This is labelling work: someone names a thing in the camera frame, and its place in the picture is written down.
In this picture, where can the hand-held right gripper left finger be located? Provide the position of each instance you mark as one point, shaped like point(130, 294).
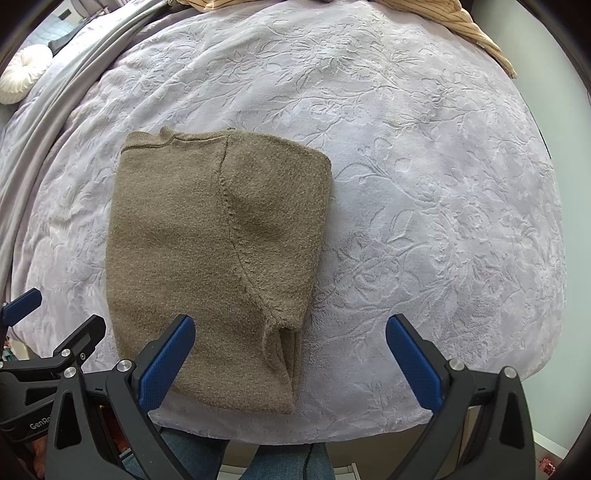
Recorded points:
point(165, 362)

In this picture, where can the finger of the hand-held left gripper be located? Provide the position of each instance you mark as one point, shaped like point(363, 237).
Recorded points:
point(85, 334)
point(21, 305)

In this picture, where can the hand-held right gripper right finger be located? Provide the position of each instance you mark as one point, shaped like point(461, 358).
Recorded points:
point(415, 364)

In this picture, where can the brown knit sweater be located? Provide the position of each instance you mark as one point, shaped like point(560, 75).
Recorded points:
point(184, 230)

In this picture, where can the person's blue jeans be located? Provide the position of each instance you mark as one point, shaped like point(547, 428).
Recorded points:
point(194, 457)

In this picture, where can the lavender embossed blanket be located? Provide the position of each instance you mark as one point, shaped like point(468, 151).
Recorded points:
point(415, 184)

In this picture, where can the grey bedsheet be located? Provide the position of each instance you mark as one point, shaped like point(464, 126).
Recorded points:
point(69, 83)

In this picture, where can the white round cushion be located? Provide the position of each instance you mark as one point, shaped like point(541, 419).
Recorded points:
point(23, 74)

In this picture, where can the dark cloth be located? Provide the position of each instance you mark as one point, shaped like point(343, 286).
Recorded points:
point(64, 44)

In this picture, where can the light blue quilted bedding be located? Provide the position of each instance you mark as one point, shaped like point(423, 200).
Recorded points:
point(55, 23)

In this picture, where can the yellow striped garment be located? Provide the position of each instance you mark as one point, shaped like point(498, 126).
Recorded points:
point(475, 32)

